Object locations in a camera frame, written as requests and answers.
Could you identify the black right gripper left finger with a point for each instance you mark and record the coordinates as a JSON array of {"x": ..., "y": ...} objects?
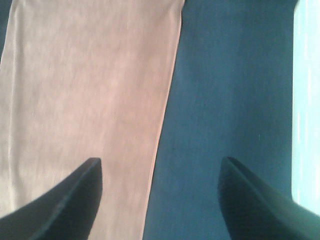
[{"x": 66, "y": 212}]

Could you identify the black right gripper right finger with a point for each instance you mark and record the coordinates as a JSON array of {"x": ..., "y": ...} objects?
[{"x": 252, "y": 210}]

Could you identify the brown towel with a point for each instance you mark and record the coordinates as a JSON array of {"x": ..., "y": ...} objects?
[{"x": 84, "y": 79}]

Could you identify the white plastic storage box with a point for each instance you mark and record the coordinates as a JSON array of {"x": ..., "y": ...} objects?
[{"x": 305, "y": 187}]

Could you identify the black table cloth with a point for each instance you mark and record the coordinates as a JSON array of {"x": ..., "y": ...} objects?
[{"x": 230, "y": 95}]

